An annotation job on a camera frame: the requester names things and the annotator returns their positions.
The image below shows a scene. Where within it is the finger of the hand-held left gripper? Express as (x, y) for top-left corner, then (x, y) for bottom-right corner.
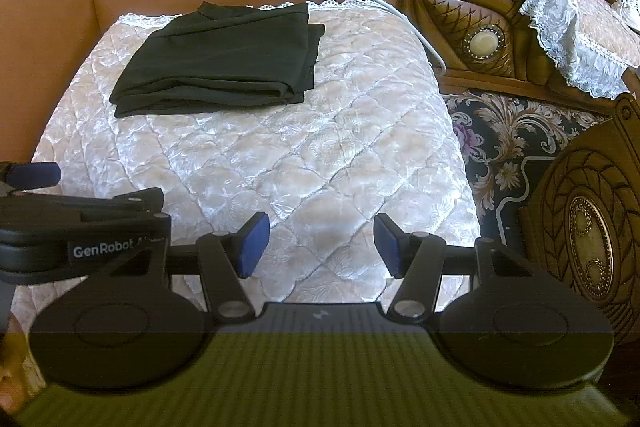
(0, 186), (166, 224)
(0, 161), (62, 196)

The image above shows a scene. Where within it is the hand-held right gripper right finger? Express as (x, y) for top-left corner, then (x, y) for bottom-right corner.
(372, 212), (562, 324)

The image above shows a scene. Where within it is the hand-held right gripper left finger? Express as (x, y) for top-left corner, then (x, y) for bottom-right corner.
(75, 211), (271, 324)

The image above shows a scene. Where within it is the black garment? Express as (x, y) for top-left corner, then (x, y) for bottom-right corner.
(108, 0), (326, 119)

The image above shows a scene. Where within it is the white quilted seat cover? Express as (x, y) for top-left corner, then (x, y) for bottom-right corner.
(10, 0), (484, 334)

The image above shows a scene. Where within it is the floral patterned carpet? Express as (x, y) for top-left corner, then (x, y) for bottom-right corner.
(442, 89), (614, 269)

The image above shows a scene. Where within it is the lace armrest cover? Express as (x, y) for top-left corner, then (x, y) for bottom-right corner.
(518, 0), (640, 102)

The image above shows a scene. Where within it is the white sneaker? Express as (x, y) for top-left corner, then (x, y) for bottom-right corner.
(617, 0), (640, 30)

